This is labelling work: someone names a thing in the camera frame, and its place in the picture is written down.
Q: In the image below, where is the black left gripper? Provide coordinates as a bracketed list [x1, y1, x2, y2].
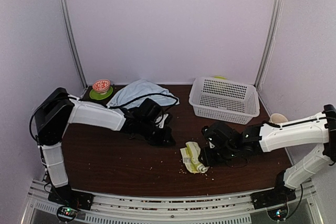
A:
[139, 120, 176, 146]

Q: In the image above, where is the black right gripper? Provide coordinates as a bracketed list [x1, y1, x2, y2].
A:
[198, 147, 238, 168]

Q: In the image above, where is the green crocodile pattern towel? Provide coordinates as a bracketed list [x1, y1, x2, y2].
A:
[180, 142, 209, 174]

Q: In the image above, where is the white perforated plastic basket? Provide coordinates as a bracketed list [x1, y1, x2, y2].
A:
[188, 77, 260, 125]

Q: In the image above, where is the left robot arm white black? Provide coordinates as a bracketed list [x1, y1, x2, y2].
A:
[29, 88, 176, 205]

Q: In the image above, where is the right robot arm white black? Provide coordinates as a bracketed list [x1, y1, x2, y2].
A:
[198, 104, 335, 204]

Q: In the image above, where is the light blue towel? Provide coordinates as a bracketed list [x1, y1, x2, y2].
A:
[107, 79, 180, 109]

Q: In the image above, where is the red patterned ceramic bowl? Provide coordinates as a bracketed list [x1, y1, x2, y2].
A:
[92, 79, 111, 93]

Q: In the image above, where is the green plate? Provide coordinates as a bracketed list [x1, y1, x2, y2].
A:
[89, 86, 113, 101]

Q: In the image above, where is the lime green bowl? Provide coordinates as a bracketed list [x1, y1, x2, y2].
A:
[214, 76, 227, 80]

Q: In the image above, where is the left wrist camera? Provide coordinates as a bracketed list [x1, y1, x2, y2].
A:
[155, 113, 172, 129]

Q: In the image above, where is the black braided left cable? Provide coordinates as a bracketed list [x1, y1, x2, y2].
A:
[29, 93, 179, 146]

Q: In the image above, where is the front aluminium rail panel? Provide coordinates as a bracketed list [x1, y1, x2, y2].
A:
[19, 179, 325, 224]

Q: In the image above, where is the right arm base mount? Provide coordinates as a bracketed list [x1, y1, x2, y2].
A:
[250, 184, 303, 222]

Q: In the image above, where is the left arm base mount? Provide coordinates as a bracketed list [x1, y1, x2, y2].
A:
[48, 185, 94, 223]

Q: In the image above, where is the left aluminium frame post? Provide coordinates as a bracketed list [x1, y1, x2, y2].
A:
[60, 0, 88, 89]

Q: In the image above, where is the aluminium frame post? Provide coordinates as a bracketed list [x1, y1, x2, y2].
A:
[255, 0, 284, 92]
[60, 0, 88, 89]

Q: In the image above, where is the right aluminium frame post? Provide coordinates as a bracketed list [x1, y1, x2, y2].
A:
[255, 0, 284, 92]

